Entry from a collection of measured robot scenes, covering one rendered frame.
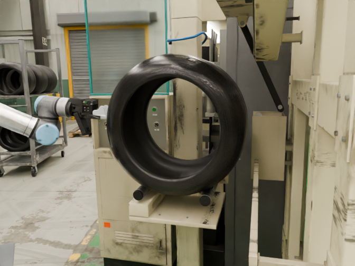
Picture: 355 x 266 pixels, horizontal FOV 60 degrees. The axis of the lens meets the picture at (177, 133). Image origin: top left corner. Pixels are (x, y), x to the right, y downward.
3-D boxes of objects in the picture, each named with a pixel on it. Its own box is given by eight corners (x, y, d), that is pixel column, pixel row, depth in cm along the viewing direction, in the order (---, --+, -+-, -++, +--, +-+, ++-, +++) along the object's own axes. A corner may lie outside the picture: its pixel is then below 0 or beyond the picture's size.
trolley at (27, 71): (35, 156, 568) (24, 49, 534) (69, 155, 568) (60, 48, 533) (-8, 179, 437) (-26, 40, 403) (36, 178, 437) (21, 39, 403)
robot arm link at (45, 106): (44, 115, 149) (46, 95, 148) (67, 119, 146) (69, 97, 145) (30, 114, 140) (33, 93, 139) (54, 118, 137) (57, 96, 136)
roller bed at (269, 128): (251, 167, 162) (253, 111, 157) (281, 168, 158) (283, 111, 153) (250, 179, 143) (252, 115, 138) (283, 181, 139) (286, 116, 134)
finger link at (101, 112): (110, 107, 131) (91, 104, 134) (110, 120, 133) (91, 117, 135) (113, 106, 134) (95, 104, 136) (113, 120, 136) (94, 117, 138)
